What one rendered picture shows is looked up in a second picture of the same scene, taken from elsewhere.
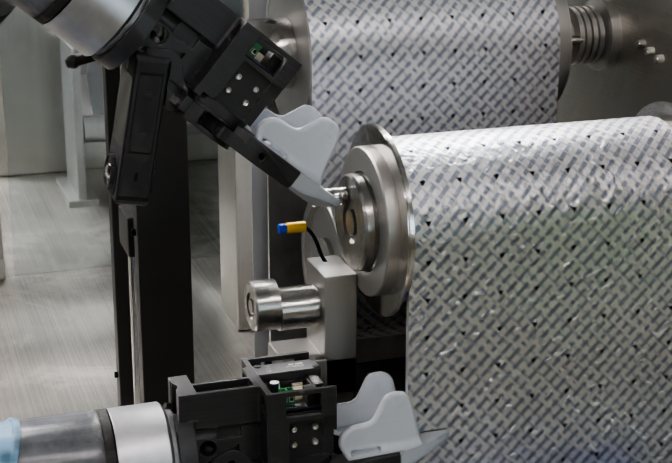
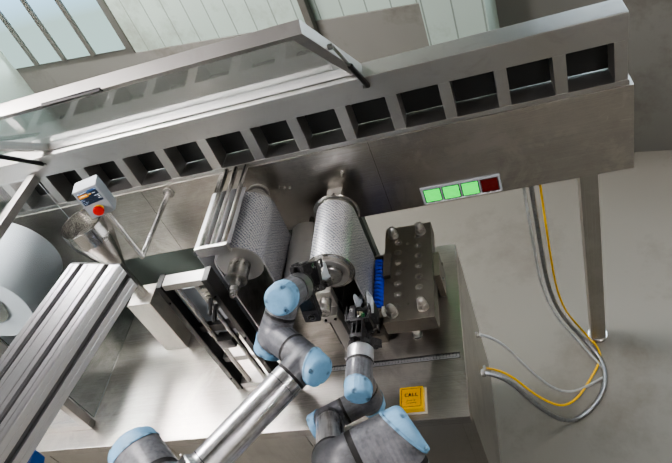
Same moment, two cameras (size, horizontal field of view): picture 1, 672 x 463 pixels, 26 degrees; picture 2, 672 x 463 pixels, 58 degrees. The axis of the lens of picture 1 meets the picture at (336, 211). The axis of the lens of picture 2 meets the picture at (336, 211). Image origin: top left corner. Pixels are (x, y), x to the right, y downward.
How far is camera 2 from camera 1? 128 cm
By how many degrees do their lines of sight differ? 50
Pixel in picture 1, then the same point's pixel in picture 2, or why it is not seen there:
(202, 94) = (319, 283)
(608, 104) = not seen: hidden behind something
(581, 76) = not seen: hidden behind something
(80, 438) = (363, 361)
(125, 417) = (359, 350)
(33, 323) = (141, 412)
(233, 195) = (161, 319)
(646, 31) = (279, 184)
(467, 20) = (265, 218)
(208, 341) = (189, 357)
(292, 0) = (238, 252)
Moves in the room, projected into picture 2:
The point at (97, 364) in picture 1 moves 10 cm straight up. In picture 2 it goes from (187, 393) to (172, 377)
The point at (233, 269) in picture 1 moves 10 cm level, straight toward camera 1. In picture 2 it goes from (173, 336) to (195, 338)
